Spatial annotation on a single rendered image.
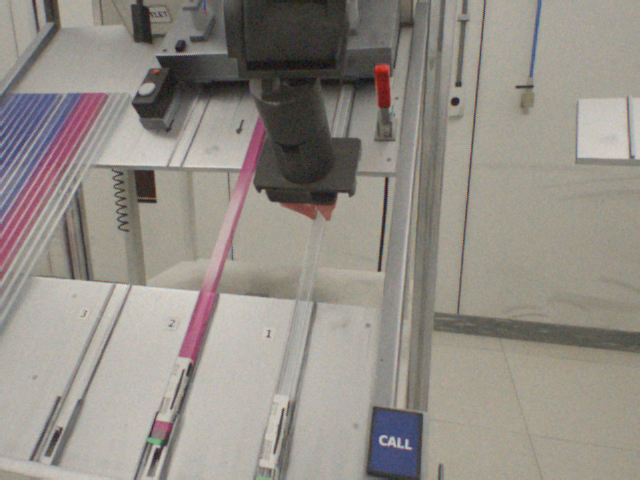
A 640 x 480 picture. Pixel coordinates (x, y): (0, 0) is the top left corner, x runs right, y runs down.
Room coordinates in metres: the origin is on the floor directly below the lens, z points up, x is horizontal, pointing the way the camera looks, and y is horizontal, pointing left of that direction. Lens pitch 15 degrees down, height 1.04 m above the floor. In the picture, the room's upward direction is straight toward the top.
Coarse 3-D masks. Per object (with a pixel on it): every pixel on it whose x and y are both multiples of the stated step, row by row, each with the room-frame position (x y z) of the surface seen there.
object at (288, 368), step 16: (336, 128) 0.62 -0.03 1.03; (320, 224) 0.51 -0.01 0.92; (320, 240) 0.50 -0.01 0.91; (304, 272) 0.47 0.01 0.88; (304, 288) 0.46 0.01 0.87; (304, 304) 0.44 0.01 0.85; (304, 320) 0.43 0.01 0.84; (288, 336) 0.42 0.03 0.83; (288, 352) 0.41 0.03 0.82; (288, 368) 0.40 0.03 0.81; (288, 384) 0.38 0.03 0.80
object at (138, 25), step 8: (136, 8) 0.64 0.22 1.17; (144, 8) 0.65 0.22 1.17; (136, 16) 0.64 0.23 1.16; (144, 16) 0.65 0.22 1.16; (136, 24) 0.64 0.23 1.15; (144, 24) 0.65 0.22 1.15; (136, 32) 0.64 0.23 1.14; (144, 32) 0.65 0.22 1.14; (136, 40) 0.64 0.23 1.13; (144, 40) 0.64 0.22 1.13
